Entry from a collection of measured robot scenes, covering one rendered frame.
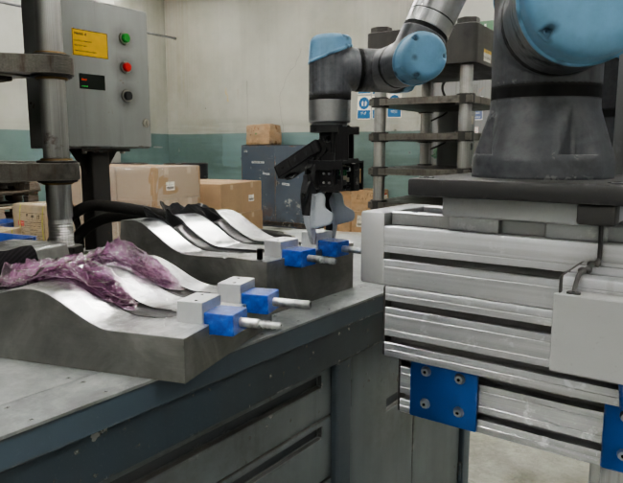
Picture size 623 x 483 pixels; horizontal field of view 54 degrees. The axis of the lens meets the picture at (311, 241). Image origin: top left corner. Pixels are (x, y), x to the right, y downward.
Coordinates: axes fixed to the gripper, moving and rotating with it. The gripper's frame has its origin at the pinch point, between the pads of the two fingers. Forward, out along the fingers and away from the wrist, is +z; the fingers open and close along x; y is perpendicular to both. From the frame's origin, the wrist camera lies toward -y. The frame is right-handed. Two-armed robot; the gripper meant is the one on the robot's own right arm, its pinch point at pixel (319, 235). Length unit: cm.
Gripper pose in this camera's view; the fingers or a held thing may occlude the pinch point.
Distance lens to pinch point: 113.4
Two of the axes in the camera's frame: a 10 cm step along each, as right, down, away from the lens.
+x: 5.9, -1.2, 8.0
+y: 8.1, 0.9, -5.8
